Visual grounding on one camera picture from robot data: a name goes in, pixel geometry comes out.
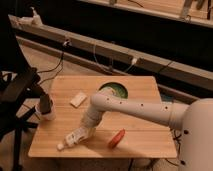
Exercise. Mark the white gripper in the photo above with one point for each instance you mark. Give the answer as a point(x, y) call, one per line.
point(85, 133)

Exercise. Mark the clear plastic bottle white label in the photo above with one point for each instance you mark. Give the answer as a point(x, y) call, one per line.
point(70, 140)

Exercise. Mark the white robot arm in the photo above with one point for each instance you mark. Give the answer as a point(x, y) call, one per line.
point(195, 121)

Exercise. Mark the green ceramic bowl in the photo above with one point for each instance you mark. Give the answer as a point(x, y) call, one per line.
point(120, 90)

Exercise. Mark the white spray bottle on ledge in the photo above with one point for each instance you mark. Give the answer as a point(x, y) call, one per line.
point(36, 18)

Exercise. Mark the red orange oblong object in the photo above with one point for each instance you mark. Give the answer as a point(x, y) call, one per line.
point(116, 139)

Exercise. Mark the white rectangular sponge block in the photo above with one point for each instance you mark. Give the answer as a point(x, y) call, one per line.
point(78, 99)

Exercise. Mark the wooden table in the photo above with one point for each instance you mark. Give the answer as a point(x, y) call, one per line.
point(142, 139)

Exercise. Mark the black chair stand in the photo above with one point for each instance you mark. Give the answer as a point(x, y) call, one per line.
point(18, 82)

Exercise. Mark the blue box on floor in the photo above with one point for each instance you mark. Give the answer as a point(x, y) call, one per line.
point(166, 98)

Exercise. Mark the long grey ledge rail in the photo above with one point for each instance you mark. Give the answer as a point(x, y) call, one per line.
point(169, 68)

